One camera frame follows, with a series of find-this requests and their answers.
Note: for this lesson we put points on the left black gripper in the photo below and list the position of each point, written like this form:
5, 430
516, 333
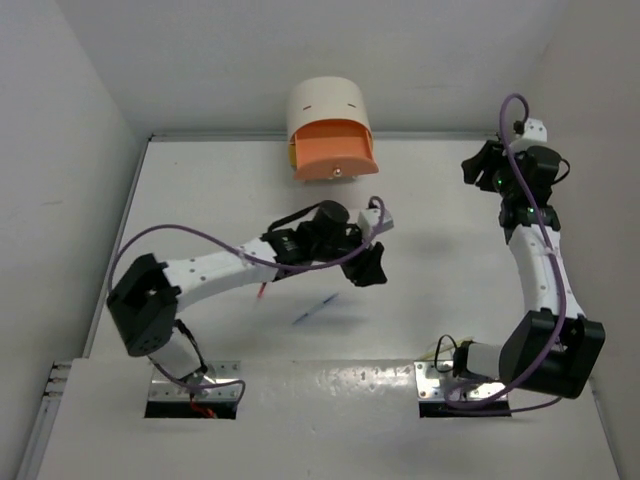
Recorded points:
366, 271

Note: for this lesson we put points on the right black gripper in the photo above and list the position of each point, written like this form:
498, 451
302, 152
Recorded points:
473, 166

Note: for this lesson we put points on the blue pen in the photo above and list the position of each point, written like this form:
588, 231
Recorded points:
315, 309

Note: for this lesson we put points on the cream three-drawer storage cabinet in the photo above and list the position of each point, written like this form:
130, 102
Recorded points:
328, 130

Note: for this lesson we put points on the yellow highlighter pen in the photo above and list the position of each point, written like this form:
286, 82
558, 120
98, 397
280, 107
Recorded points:
444, 346

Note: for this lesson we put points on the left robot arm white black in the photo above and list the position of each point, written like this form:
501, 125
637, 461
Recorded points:
146, 301

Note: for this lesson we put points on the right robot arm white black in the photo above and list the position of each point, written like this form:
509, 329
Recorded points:
555, 346

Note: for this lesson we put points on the red pen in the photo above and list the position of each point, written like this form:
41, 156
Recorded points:
261, 291

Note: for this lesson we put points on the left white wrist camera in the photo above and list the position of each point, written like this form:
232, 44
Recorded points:
370, 221

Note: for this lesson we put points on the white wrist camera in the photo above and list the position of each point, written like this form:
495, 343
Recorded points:
370, 221
530, 133

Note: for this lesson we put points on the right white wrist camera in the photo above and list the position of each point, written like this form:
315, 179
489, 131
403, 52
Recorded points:
530, 133

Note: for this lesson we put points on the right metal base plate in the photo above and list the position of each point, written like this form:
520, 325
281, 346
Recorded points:
434, 380

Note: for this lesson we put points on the metal base plate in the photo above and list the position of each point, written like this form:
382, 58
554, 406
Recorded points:
434, 380
203, 386

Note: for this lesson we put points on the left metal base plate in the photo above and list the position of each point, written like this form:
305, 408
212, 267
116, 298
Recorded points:
203, 386

